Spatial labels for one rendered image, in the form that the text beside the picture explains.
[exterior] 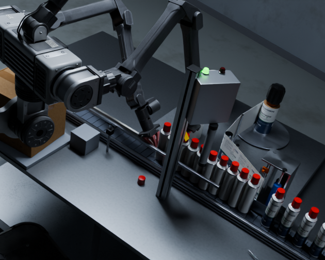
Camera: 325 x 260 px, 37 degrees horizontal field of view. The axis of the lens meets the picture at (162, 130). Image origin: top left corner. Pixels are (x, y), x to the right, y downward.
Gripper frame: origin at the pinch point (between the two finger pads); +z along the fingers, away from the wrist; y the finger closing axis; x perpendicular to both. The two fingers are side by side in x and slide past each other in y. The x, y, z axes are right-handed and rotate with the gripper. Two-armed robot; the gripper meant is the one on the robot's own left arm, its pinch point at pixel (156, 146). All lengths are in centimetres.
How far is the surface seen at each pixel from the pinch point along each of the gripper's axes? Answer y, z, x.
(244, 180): -3.2, 18.5, -43.4
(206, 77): -12, -31, -50
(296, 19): 340, 23, 66
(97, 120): 0.6, -17.4, 31.8
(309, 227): -5, 41, -66
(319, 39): 332, 48, 45
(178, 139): -17.0, -9.7, -29.8
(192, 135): 23.2, 6.6, -3.9
